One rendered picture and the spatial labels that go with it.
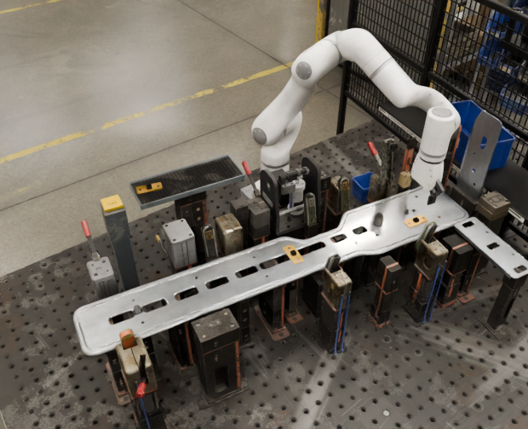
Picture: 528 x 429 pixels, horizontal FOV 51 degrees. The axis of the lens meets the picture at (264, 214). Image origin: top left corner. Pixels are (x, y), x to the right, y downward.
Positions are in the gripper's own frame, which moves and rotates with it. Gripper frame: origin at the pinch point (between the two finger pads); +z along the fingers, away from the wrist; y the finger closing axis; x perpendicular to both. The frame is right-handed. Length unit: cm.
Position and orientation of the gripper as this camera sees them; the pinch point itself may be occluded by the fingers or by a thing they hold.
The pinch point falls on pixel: (422, 193)
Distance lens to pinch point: 195.9
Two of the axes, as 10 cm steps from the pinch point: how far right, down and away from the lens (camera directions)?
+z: 0.0, 7.5, 6.6
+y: 4.5, 5.9, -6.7
